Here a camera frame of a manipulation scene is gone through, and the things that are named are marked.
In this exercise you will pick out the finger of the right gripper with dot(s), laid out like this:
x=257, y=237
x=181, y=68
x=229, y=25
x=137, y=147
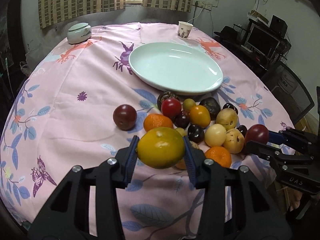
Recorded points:
x=300, y=141
x=275, y=154

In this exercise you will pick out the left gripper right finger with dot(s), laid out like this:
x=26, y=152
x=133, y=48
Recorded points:
x=235, y=204

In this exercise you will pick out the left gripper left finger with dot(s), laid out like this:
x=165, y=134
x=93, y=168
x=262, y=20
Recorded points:
x=65, y=214

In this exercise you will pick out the dark red plum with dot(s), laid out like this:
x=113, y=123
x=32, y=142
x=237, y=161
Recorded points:
x=258, y=133
x=125, y=116

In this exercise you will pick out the tan dimpled fruit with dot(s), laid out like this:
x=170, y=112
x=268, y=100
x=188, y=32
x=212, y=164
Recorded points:
x=234, y=141

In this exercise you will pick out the large orange mandarin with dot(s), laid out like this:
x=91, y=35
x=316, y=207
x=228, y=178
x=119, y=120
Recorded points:
x=220, y=155

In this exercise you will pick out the yellow pear-like fruit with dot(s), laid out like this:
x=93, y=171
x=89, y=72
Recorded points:
x=228, y=118

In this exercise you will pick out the pale yellow round fruit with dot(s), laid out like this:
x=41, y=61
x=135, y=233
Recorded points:
x=215, y=135

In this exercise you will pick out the black cherry fruit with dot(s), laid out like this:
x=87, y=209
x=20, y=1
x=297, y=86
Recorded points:
x=230, y=106

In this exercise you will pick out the striped pepino melon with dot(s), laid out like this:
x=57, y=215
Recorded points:
x=194, y=145

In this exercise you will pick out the large yellow-green citrus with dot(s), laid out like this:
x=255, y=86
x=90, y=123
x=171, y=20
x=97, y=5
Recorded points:
x=161, y=148

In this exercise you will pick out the black mesh chair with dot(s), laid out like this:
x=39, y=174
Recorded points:
x=289, y=90

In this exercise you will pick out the dark flat persimmon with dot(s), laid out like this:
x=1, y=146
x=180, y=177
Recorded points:
x=212, y=106

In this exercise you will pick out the dark black plum centre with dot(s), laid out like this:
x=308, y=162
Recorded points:
x=195, y=133

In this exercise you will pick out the orange-yellow tomato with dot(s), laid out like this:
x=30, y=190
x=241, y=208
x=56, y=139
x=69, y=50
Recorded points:
x=200, y=116

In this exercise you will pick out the computer monitor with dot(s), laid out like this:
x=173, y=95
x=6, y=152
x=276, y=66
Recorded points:
x=261, y=39

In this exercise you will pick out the dark purple plum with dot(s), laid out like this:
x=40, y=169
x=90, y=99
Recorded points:
x=182, y=120

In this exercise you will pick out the small olive-green fruit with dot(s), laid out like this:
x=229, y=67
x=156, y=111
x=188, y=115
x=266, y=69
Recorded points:
x=188, y=104

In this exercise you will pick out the pink floral tablecloth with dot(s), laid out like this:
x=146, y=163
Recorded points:
x=63, y=116

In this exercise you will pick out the red tomato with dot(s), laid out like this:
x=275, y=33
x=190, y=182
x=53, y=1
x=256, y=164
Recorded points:
x=171, y=107

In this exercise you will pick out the dark brown mangosteen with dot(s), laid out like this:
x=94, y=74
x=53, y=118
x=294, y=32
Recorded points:
x=165, y=95

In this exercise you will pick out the white oval plate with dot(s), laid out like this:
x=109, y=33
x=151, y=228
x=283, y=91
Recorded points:
x=176, y=67

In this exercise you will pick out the patterned paper cup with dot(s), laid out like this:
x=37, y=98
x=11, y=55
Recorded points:
x=184, y=29

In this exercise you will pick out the white lidded ceramic jar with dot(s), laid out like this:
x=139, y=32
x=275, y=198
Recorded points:
x=78, y=33

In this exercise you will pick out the wall power strip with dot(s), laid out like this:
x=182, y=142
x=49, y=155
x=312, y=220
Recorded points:
x=204, y=5

